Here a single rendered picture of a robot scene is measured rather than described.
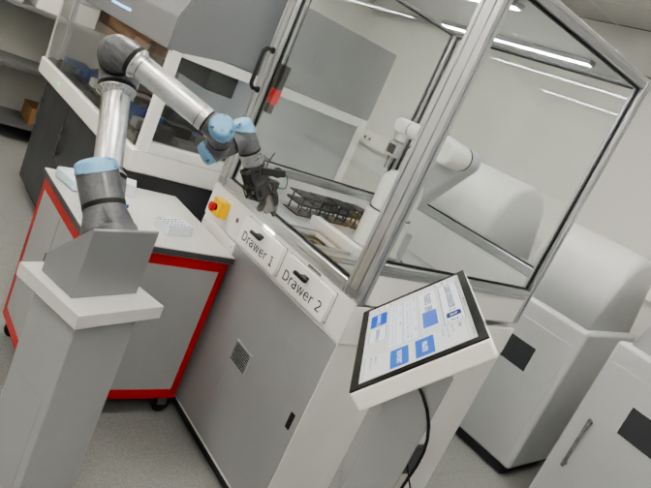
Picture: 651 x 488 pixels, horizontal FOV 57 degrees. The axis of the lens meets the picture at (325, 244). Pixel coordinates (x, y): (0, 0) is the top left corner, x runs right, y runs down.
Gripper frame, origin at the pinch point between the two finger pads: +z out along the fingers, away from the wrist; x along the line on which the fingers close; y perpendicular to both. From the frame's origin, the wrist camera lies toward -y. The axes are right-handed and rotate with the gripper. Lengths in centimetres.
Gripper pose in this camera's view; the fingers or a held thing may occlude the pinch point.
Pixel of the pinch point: (274, 211)
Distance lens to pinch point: 211.2
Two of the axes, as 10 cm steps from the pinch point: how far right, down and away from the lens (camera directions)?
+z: 2.2, 8.2, 5.3
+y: -6.7, 5.2, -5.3
